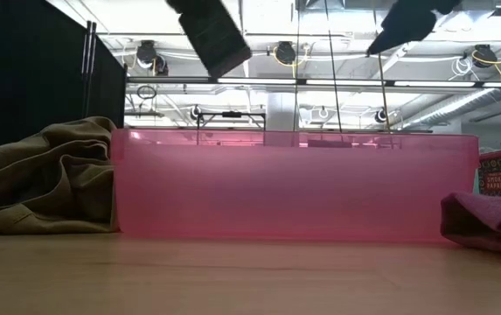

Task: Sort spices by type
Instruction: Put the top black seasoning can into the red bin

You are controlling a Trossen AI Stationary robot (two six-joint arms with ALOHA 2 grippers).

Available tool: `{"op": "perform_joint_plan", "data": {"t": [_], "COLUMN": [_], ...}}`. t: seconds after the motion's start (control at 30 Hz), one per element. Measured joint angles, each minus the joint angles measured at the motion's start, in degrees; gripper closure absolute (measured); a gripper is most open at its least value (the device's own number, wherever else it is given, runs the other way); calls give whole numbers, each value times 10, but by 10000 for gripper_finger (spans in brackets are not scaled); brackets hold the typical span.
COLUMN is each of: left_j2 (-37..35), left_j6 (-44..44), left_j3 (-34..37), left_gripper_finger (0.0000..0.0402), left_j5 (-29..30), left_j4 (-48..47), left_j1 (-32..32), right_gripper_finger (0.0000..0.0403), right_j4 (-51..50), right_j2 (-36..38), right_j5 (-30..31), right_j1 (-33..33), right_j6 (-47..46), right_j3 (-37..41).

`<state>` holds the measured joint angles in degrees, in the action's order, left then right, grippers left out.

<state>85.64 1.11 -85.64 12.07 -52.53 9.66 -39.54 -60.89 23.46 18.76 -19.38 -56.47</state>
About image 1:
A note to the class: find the purple cloth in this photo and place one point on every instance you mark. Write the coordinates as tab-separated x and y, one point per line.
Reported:
490	214

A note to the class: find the pink plastic bin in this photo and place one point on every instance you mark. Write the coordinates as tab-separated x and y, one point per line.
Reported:
294	192

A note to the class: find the overhead bar with light strips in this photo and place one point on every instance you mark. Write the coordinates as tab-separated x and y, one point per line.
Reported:
259	81

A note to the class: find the tan cloth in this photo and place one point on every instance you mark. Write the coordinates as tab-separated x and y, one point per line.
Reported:
36	175

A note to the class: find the silver ventilation duct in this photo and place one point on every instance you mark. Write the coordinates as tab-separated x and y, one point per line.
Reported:
464	102

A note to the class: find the black spice tin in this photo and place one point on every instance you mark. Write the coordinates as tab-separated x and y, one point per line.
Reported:
208	39

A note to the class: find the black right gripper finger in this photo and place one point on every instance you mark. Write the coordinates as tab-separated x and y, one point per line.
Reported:
403	26

